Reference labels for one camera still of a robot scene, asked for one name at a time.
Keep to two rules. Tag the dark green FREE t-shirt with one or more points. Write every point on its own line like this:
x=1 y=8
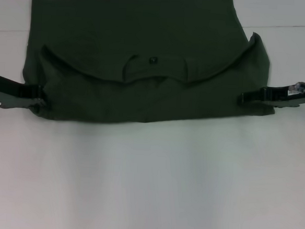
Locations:
x=148 y=27

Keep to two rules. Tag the silver knurled metal connector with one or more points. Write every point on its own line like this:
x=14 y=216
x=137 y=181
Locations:
x=297 y=88

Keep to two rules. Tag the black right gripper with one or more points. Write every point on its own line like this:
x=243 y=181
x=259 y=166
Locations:
x=287 y=99

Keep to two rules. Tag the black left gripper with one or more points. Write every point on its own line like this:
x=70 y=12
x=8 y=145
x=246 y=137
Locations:
x=7 y=94

